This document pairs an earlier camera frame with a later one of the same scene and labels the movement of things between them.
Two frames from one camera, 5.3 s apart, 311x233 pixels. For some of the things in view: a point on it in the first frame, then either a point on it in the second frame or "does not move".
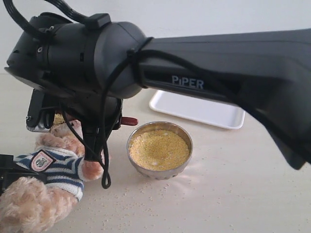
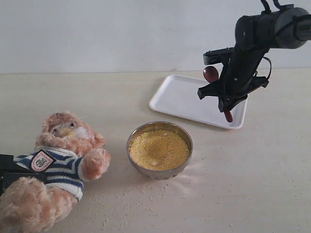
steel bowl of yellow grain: [159, 150] does not move
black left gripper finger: [5, 179] does not move
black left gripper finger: [8, 165] does not move
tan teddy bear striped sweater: [40, 205] does not move
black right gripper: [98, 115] -> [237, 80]
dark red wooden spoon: [129, 120] -> [211, 74]
